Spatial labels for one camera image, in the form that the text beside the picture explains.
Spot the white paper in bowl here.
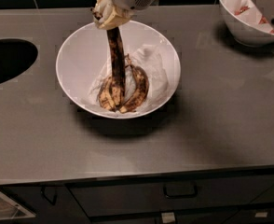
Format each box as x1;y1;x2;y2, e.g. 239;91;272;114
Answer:
228;0;274;35
84;45;169;117

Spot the spotted right banana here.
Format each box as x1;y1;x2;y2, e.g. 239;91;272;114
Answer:
119;56;149;114

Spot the black drawer handle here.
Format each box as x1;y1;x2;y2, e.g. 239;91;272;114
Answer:
163;182;198;199

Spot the spotted left banana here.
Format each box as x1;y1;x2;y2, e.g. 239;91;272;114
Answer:
98;77;116;111

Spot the open dishwasher door corner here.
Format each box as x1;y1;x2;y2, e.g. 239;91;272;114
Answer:
0;191;36;220

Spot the large white bowl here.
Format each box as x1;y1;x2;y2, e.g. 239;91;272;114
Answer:
56;21;181;119

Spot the dark drawer front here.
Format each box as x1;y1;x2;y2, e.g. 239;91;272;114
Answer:
69;175;274;217

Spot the black cabinet handle left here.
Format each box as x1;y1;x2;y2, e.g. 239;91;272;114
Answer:
40;186;58;206

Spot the spotted brown banana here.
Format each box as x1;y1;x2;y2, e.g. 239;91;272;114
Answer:
106;27;126;112

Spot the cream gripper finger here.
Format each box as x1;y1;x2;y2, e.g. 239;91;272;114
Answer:
91;0;113;24
98;5;133;30

